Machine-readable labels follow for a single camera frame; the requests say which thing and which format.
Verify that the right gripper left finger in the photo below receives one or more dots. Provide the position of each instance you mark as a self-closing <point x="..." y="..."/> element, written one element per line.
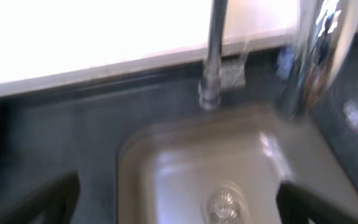
<point x="42" y="205"/>

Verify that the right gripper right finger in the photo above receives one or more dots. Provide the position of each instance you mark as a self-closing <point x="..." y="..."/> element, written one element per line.
<point x="303" y="208"/>

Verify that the steel sink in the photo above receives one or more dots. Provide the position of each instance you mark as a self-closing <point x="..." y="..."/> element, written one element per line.
<point x="197" y="168"/>

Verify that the blue soap bottle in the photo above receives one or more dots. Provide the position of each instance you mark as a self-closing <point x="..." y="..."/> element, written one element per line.
<point x="285" y="62"/>

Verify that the steel tap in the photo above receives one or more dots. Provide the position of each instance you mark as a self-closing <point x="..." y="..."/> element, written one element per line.
<point x="315" y="56"/>

